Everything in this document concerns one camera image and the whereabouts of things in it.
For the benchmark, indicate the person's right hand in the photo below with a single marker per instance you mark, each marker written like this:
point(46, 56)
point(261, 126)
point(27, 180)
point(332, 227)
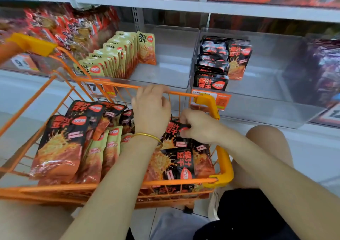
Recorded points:
point(201, 126)

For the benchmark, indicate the person's left hand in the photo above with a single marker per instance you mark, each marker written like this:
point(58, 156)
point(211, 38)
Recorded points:
point(151, 111)

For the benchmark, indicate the row of black orange snacks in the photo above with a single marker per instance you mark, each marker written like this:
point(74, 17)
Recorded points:
point(210, 67)

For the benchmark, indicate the yellow orange snack packet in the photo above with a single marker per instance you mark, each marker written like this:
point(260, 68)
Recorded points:
point(147, 48)

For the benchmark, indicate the row of yellow orange snacks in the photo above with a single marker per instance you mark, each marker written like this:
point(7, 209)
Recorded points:
point(109, 56)

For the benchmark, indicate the black flame print snack packet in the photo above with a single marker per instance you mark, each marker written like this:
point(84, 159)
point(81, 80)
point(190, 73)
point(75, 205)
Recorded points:
point(239, 42)
point(239, 62)

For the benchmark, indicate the pile of black orange snacks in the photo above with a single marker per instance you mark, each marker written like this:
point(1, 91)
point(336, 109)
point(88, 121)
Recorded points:
point(69, 141)

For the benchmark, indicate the orange shopping cart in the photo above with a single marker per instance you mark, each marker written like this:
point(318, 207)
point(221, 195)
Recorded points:
point(32, 43)

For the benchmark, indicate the person's right forearm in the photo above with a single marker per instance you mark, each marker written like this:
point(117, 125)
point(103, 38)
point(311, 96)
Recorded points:
point(287, 184)

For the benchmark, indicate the person's left forearm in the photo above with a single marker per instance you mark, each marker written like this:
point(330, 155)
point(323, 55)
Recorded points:
point(106, 194)

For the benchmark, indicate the person's right leg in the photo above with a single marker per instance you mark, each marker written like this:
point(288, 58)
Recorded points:
point(265, 147)

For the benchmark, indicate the person's leg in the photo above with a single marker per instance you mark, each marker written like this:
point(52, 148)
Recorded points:
point(265, 147)
point(26, 218)

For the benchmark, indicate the orange blue shelf price tag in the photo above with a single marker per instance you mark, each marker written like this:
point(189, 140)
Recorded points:
point(332, 115)

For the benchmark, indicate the person's left leg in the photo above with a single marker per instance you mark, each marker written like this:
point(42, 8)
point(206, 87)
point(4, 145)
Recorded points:
point(26, 218)

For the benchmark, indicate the black shorts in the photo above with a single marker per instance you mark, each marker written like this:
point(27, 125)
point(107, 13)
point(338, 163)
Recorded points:
point(249, 216)

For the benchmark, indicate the pile of red tan packets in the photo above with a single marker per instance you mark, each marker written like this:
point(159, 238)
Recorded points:
point(69, 27)

